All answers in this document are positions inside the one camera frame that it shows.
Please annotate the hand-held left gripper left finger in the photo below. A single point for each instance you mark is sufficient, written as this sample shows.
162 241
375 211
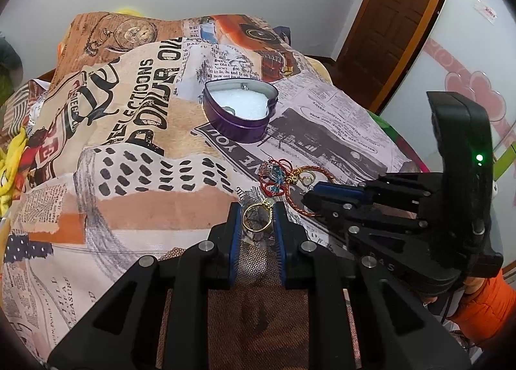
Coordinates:
232 247

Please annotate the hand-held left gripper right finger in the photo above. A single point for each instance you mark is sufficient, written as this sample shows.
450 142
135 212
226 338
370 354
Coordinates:
281 247

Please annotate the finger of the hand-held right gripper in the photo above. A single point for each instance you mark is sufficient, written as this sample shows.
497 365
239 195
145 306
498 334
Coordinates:
342 188
322 208

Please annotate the person's right forearm orange sleeve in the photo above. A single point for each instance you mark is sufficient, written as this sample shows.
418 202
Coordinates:
490 305

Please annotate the printed newspaper-pattern blanket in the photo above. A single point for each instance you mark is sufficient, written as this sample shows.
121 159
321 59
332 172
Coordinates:
161 192

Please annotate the purple heart-shaped tin box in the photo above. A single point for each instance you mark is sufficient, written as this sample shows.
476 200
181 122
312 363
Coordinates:
236 128

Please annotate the white foam insert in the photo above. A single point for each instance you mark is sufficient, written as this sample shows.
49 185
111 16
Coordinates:
238 102

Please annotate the brown wooden door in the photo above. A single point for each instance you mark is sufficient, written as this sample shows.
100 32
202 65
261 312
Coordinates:
399 11

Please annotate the yellow plush toy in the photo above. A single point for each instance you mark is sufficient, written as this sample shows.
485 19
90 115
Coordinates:
10 168

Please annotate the yellow pillow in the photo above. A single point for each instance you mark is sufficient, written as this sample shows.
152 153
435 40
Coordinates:
128 11

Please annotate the grey cloth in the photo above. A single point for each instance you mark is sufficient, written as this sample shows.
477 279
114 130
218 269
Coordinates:
7 56

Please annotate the white wall label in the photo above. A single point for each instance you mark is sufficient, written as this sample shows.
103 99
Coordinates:
486 11

